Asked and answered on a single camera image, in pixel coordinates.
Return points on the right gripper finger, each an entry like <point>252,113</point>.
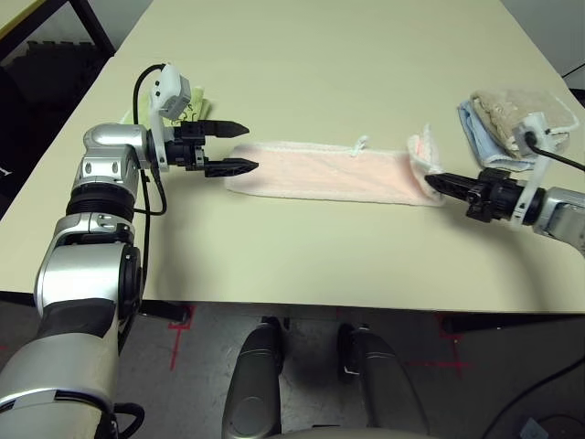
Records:
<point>452,180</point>
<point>454,191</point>

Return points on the green folded towel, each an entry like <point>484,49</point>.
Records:
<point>197,104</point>

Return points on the black-framed side table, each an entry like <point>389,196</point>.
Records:
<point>11,11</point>

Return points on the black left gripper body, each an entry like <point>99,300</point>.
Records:
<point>187,148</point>

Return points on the light blue folded towel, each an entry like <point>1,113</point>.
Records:
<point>475,137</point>

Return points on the pink fluffy towel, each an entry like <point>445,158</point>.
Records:
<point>320,174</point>

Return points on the small grey blue box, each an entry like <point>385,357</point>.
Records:
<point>532,430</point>

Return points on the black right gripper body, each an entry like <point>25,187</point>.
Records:
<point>496,196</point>

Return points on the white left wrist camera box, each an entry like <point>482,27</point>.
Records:
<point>173,91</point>

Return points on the grey robot left leg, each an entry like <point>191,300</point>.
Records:
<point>251,393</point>

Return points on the beige folded towel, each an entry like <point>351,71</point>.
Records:
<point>512,110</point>

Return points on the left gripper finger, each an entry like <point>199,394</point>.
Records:
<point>226,130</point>
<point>233,168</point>

